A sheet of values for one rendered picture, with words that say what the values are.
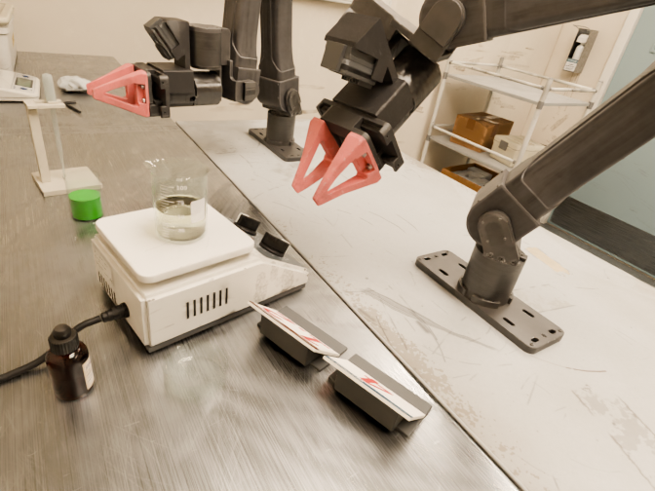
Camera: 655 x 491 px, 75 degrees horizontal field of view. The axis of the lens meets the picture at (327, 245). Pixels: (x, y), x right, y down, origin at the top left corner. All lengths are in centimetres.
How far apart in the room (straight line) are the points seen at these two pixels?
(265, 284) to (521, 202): 29
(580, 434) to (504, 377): 8
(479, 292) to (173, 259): 36
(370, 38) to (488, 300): 34
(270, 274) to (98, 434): 21
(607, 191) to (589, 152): 279
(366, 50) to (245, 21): 44
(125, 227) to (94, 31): 145
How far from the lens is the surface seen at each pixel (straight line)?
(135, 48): 191
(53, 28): 187
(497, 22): 49
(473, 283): 57
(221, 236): 45
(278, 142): 98
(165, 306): 42
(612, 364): 60
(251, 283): 46
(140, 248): 44
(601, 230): 335
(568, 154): 51
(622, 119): 51
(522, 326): 57
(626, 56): 329
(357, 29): 44
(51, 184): 78
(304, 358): 43
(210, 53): 79
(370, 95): 47
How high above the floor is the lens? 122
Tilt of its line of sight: 30 degrees down
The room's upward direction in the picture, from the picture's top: 10 degrees clockwise
